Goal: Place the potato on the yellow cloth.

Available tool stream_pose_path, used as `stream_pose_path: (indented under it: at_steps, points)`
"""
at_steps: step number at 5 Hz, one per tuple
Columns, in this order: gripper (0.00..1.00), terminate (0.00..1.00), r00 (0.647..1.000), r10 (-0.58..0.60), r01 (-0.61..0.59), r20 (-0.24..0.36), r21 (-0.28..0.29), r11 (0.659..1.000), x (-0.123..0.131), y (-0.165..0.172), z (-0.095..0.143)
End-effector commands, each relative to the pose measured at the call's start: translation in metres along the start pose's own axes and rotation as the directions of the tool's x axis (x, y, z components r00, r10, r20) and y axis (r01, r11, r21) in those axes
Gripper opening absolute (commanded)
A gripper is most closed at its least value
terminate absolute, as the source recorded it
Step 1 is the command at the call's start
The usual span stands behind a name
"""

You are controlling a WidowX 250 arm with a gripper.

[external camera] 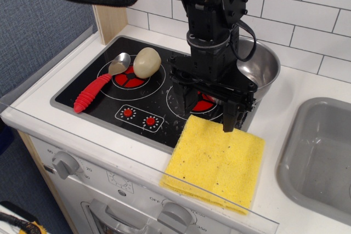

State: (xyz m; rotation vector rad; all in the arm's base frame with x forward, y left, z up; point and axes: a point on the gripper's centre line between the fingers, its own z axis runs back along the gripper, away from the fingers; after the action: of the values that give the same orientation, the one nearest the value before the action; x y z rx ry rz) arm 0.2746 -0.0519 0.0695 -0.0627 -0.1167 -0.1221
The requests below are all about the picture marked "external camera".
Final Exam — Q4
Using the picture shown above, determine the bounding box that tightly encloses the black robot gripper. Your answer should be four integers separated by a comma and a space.
168, 31, 257, 133

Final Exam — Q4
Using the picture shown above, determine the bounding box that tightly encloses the beige toy potato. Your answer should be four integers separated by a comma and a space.
133, 47, 161, 79

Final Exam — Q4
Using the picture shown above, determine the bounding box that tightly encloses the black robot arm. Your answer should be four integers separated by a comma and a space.
168, 0, 257, 132

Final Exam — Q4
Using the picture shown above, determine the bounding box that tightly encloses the yellow folded cloth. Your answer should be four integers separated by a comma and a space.
159, 115, 265, 215

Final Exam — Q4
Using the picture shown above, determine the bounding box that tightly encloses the stainless steel bowl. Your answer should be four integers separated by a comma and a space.
237, 41, 280, 101

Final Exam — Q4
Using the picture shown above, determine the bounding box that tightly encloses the black toy stove top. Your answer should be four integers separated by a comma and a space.
51, 36, 223, 152

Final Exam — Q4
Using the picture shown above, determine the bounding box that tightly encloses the grey oven knob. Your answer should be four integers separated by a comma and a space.
157, 202, 193, 233

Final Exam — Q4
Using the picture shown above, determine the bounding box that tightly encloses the grey plastic sink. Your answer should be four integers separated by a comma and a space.
277, 98, 350, 225

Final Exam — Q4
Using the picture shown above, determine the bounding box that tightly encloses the grey timer knob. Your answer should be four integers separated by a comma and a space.
52, 151, 80, 179

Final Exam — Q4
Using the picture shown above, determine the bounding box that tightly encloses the yellow and black object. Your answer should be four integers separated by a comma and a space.
1, 212, 47, 234

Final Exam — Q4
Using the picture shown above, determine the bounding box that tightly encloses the red handled metal spoon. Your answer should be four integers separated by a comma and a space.
73, 53, 131, 113

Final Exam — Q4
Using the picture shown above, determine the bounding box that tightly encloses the wooden post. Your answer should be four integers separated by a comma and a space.
93, 0, 128, 45

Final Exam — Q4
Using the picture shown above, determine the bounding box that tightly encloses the grey oven door handle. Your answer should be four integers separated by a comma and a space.
89, 199, 160, 233

